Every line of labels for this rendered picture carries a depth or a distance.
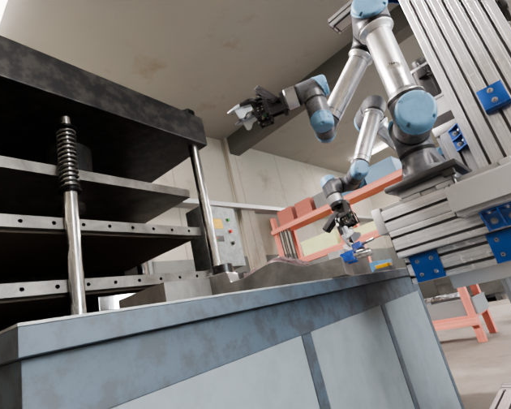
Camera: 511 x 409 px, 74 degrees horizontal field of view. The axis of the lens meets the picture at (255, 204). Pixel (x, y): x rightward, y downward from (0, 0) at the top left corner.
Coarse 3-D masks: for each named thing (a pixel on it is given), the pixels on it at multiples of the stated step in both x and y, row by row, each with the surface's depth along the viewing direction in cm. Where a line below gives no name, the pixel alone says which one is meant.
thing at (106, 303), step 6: (126, 294) 145; (132, 294) 147; (90, 300) 139; (96, 300) 136; (102, 300) 136; (108, 300) 138; (114, 300) 140; (90, 306) 138; (96, 306) 136; (102, 306) 135; (108, 306) 137; (114, 306) 139; (66, 312) 150
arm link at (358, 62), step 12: (360, 48) 126; (348, 60) 130; (360, 60) 127; (372, 60) 129; (348, 72) 127; (360, 72) 127; (336, 84) 129; (348, 84) 126; (336, 96) 126; (348, 96) 127; (336, 108) 126; (336, 120) 126; (324, 132) 123
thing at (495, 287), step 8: (440, 280) 682; (448, 280) 674; (496, 280) 633; (440, 288) 680; (448, 288) 673; (456, 288) 666; (480, 288) 645; (488, 288) 638; (496, 288) 631; (496, 296) 631
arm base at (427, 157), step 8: (424, 144) 111; (432, 144) 112; (408, 152) 113; (416, 152) 111; (424, 152) 110; (432, 152) 110; (400, 160) 118; (408, 160) 113; (416, 160) 111; (424, 160) 109; (432, 160) 110; (440, 160) 108; (408, 168) 112; (416, 168) 110; (424, 168) 108; (408, 176) 112
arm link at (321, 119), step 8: (312, 96) 115; (320, 96) 115; (312, 104) 115; (320, 104) 114; (312, 112) 115; (320, 112) 113; (328, 112) 114; (312, 120) 115; (320, 120) 113; (328, 120) 113; (320, 128) 115; (328, 128) 117
